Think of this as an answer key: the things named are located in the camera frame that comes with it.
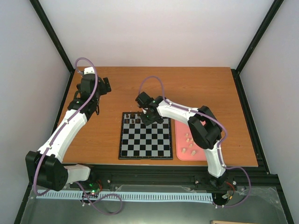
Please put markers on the small circuit board with led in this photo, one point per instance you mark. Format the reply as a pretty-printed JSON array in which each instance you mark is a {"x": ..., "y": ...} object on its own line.
[{"x": 94, "y": 192}]

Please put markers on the pink plastic tray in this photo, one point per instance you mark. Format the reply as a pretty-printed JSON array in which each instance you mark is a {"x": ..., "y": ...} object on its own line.
[{"x": 187, "y": 151}]

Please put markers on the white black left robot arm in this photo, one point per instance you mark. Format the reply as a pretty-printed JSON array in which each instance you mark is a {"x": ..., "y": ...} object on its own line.
[{"x": 45, "y": 166}]

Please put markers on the black aluminium frame rail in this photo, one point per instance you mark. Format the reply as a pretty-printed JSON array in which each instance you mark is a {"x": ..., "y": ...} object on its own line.
[{"x": 197, "y": 178}]

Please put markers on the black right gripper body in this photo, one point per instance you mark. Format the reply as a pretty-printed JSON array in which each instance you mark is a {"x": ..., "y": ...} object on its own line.
[{"x": 149, "y": 120}]

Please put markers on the light blue slotted cable duct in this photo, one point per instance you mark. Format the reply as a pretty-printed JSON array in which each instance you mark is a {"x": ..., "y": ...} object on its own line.
[{"x": 135, "y": 196}]

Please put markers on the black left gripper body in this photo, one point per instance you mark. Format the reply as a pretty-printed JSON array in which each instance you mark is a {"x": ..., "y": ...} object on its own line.
[{"x": 104, "y": 90}]

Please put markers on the black grey chessboard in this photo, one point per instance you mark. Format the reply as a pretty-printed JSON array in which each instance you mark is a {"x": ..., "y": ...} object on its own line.
[{"x": 137, "y": 141}]

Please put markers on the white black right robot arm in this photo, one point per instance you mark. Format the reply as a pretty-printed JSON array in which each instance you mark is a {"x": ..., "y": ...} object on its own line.
[{"x": 168, "y": 109}]

